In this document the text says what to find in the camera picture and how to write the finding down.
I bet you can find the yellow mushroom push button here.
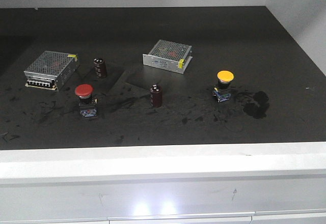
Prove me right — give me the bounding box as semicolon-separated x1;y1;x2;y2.
212;70;234;103

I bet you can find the red mushroom push button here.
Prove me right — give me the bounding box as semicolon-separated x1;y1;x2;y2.
75;84;97;118

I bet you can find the centre dark red capacitor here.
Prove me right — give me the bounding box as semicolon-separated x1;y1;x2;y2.
150;84;162;107

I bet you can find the dark red capacitor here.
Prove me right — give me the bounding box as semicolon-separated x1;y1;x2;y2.
150;84;162;107
93;58;107;78

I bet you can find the right metal mesh power supply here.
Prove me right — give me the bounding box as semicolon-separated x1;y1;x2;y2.
143;40;193;74

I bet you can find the metal mesh power supply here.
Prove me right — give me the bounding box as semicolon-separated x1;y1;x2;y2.
24;51;79;91
143;40;193;74

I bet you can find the left dark red capacitor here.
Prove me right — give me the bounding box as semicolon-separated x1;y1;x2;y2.
93;58;107;78

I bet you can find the left metal mesh power supply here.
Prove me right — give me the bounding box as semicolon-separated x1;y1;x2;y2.
24;51;79;91

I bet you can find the white cabinet front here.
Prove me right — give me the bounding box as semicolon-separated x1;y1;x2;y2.
1;142;325;223

